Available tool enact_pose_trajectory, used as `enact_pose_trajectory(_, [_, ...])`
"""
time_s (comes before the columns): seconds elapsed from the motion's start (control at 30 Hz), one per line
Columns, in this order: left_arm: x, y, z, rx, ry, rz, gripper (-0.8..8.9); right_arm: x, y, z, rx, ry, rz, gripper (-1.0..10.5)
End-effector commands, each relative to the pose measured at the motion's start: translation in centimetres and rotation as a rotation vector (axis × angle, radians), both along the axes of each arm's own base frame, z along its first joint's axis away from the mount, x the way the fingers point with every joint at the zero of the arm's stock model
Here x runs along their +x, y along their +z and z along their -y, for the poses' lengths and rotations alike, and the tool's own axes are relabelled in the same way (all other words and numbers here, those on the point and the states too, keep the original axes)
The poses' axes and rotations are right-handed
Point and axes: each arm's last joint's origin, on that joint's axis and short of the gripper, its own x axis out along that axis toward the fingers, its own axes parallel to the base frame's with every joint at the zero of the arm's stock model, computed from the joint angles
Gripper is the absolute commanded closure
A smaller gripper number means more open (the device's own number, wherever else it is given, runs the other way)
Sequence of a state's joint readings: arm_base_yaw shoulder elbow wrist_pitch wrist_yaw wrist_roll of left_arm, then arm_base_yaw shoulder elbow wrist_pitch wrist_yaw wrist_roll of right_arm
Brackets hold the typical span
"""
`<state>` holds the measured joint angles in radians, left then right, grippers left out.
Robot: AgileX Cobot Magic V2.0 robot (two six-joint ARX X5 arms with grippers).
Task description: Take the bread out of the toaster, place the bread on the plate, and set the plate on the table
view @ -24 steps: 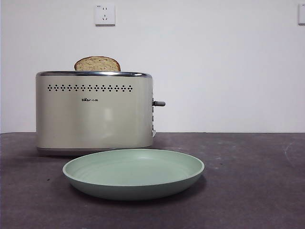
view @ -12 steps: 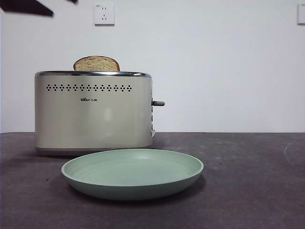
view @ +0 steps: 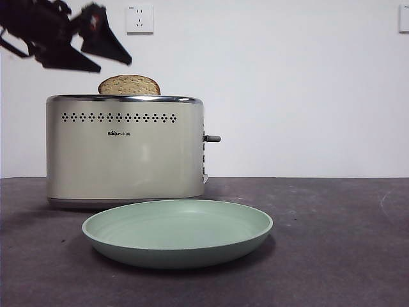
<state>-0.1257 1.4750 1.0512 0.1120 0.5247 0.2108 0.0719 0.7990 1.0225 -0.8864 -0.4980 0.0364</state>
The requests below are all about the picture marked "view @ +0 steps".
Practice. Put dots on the cream toaster with chrome top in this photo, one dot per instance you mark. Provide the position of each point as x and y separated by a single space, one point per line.
128 160

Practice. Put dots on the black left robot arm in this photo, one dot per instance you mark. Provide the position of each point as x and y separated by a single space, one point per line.
38 22

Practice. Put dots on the white wall power socket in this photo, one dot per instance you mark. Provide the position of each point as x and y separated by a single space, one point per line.
139 19

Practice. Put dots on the pale green round plate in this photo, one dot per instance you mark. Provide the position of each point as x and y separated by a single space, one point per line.
179 233

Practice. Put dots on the white wall switch plate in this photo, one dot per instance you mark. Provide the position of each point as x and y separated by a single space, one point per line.
404 19

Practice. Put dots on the large toast bread slice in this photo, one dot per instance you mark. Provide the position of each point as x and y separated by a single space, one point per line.
129 86

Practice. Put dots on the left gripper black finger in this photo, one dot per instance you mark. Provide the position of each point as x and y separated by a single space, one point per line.
64 60
102 41

